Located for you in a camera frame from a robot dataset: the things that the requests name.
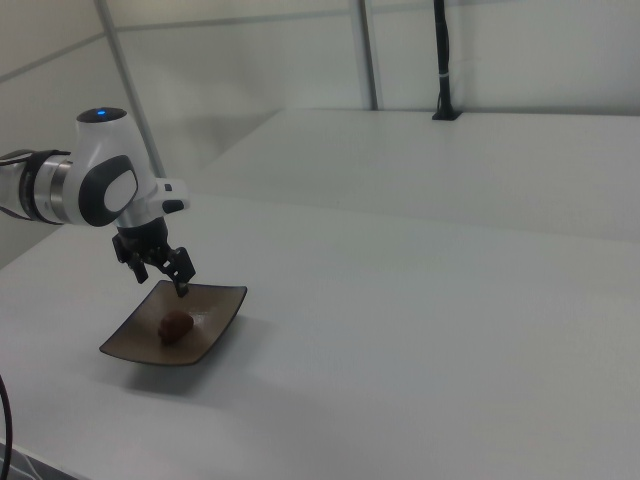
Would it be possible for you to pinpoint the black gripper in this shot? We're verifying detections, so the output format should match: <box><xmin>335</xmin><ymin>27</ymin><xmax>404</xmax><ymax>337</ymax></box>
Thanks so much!
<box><xmin>111</xmin><ymin>216</ymin><xmax>197</xmax><ymax>300</ymax></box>

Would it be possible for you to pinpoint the small brown bread roll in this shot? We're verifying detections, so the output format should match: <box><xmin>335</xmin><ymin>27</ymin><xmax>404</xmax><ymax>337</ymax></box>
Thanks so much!
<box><xmin>157</xmin><ymin>309</ymin><xmax>196</xmax><ymax>347</ymax></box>

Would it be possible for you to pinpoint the square brown ceramic plate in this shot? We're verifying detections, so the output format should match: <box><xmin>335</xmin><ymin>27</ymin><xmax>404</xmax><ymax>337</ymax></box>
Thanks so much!
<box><xmin>98</xmin><ymin>279</ymin><xmax>249</xmax><ymax>369</ymax></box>

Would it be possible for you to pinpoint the slanted grey metal partition post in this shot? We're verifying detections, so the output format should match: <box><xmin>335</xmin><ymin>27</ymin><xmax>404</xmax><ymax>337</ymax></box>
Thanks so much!
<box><xmin>93</xmin><ymin>0</ymin><xmax>168</xmax><ymax>180</ymax></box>

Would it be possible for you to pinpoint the black cable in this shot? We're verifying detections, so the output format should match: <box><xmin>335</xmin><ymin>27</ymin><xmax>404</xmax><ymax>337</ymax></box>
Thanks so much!
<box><xmin>0</xmin><ymin>373</ymin><xmax>16</xmax><ymax>480</ymax></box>

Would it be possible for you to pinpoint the black camera stand pole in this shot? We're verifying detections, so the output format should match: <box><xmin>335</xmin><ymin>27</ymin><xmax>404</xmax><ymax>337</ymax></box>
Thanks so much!
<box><xmin>431</xmin><ymin>0</ymin><xmax>462</xmax><ymax>122</ymax></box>

